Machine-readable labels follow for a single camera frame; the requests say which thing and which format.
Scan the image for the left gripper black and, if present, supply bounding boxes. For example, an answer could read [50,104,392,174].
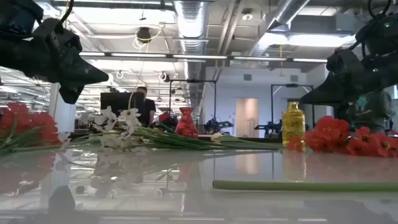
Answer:
[0,17,110,105]

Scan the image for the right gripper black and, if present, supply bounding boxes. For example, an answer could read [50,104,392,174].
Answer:
[300,46,398,106]

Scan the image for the red artificial flower bunch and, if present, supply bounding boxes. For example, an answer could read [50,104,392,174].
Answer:
[0,102,65,154]
[287,115,398,159]

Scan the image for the white artificial flower bunch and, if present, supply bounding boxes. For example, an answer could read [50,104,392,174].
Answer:
[79,105,265,153]

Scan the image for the yellow glass vase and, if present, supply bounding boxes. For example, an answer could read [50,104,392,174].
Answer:
[282,101,306,149]

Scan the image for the red glass vase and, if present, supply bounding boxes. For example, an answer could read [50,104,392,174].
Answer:
[174,107,199,139]

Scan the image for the white square pillar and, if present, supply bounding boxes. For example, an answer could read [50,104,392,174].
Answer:
[49,82,77,133]

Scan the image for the black computer monitor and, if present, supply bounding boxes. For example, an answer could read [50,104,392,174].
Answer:
[99,92,146,116]

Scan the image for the person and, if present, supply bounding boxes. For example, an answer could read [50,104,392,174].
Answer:
[136,86,157,128]

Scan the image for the black ceiling fixture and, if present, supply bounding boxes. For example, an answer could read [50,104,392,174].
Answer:
[136,27,152,44]

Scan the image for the white door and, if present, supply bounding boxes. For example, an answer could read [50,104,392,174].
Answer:
[235,98,260,138]

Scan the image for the long ceiling light strip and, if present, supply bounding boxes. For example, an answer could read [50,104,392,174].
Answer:
[79,51,329,63]

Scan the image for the smooth silver ventilation duct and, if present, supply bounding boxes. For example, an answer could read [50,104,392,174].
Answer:
[248,0,312,57]

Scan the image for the silver ribbed ventilation duct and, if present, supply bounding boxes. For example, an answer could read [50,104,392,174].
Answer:
[173,0,210,108]

